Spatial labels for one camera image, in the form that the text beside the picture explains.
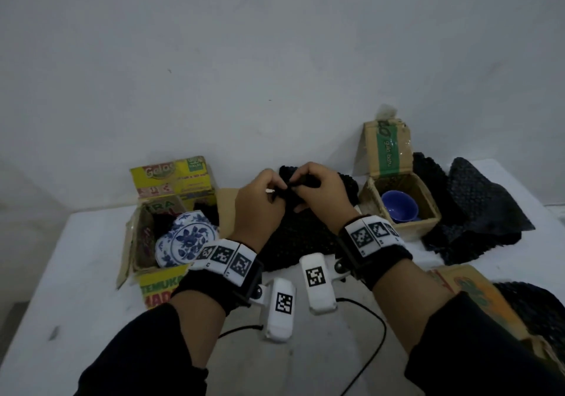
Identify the person's left hand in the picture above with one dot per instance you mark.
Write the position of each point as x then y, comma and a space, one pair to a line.
254, 210

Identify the person's right hand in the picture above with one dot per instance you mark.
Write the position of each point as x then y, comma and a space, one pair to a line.
329, 197

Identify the person's left fingers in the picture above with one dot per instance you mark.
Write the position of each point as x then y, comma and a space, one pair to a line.
271, 180

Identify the person's right thumb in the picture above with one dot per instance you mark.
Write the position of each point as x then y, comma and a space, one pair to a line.
302, 204

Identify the black bubble wrap sheet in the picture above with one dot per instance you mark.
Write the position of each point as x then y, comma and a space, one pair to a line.
534, 307
300, 236
472, 210

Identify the person's left forearm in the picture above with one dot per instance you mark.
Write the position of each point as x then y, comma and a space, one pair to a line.
176, 342

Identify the person's right forearm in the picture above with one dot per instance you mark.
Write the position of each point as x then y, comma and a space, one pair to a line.
441, 334

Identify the black wristband with marker tiles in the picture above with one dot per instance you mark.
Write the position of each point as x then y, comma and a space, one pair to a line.
375, 250
220, 276

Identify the blue ceramic cup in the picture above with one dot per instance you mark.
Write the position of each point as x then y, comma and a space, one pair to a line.
399, 206

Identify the yellow cardboard box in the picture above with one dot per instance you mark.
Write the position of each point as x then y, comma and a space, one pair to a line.
170, 179

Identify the brown box with green print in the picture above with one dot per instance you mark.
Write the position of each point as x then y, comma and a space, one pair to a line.
388, 148

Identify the blue white floral plate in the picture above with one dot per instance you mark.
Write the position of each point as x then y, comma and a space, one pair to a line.
185, 239

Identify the brown cardboard box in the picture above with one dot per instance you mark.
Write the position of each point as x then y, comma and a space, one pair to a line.
485, 298

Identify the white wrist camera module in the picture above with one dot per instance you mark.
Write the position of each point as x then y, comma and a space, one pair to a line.
317, 283
279, 309

